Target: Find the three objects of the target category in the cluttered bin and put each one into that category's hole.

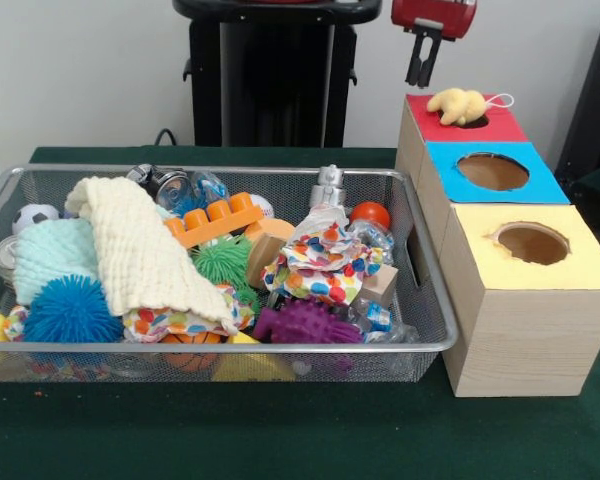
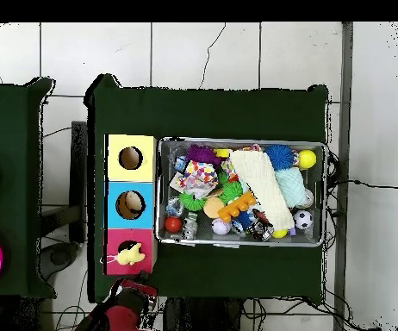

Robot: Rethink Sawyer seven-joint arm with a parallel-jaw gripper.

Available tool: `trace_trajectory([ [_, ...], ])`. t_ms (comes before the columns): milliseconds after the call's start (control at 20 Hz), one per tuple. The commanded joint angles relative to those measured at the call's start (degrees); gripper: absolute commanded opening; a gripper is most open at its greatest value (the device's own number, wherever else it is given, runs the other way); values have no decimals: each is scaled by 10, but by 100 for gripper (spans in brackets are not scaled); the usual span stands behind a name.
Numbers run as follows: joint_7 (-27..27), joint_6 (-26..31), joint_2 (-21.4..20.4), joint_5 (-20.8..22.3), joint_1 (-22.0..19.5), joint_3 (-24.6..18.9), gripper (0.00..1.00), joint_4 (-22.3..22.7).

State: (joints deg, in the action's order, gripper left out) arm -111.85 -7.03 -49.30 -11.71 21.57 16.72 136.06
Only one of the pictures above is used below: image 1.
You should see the mint green waffle cloth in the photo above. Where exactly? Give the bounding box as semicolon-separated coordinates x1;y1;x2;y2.
12;218;101;306

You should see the blue spiky rubber ball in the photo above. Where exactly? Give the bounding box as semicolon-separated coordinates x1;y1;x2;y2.
22;274;125;344

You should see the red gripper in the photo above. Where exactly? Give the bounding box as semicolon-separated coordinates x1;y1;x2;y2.
390;0;479;89

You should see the green spiky rubber ball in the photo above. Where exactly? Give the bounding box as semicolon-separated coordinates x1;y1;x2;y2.
189;234;261;311

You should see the wooden box with three holes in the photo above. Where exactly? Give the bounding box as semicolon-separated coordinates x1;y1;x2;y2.
394;92;600;399

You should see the silver toy robot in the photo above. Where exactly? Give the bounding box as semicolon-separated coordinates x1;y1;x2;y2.
307;164;346;221

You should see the small soccer ball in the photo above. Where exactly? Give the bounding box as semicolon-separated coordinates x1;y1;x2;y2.
12;203;61;235

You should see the cream waffle cloth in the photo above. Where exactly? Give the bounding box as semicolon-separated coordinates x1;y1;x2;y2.
64;175;241;335

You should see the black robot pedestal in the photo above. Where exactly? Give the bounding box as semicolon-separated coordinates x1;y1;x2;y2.
172;0;384;149

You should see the small red ball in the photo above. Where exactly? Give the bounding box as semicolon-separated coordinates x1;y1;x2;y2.
349;201;391;230

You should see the shallow wire mesh bin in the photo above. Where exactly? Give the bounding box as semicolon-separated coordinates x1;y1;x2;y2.
0;164;460;384

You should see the purple spiky monster toy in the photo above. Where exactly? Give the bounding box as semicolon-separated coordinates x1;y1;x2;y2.
252;297;365;345

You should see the yellow duck plush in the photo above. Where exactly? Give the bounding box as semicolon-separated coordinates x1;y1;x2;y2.
426;88;515;126

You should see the orange toy building brick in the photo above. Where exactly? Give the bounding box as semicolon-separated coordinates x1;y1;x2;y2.
164;192;265;250

